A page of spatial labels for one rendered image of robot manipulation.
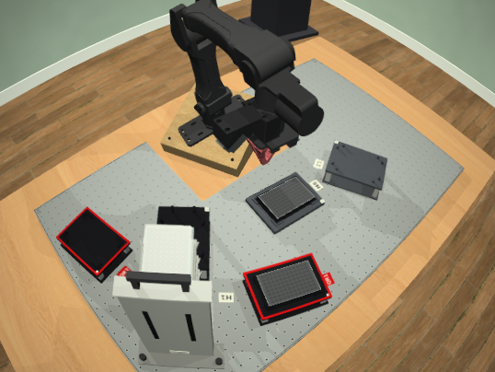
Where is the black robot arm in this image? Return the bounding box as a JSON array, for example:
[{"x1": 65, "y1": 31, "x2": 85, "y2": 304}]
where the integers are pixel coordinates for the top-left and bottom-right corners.
[{"x1": 169, "y1": 0, "x2": 324, "y2": 154}]

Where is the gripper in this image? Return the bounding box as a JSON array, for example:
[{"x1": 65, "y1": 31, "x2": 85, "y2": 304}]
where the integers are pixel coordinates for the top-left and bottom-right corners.
[{"x1": 247, "y1": 102, "x2": 299, "y2": 166}]

